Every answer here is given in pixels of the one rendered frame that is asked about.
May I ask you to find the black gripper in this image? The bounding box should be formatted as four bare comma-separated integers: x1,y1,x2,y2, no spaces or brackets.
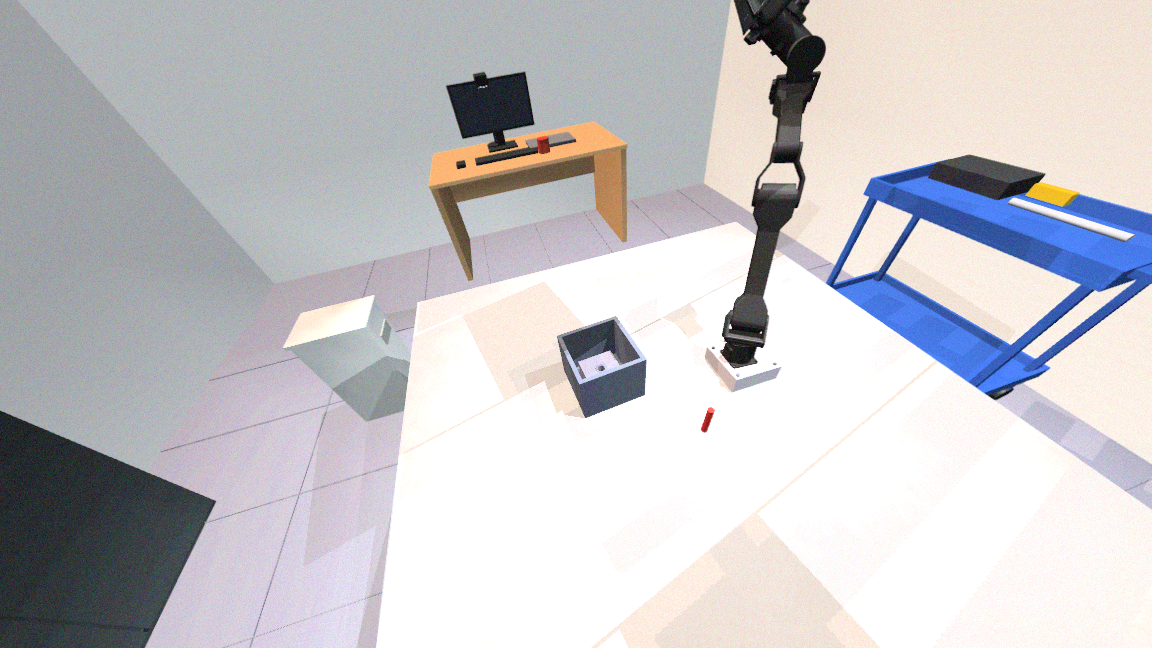
733,0,806,58

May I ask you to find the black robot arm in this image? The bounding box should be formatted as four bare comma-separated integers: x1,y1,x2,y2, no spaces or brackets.
720,29,826,369

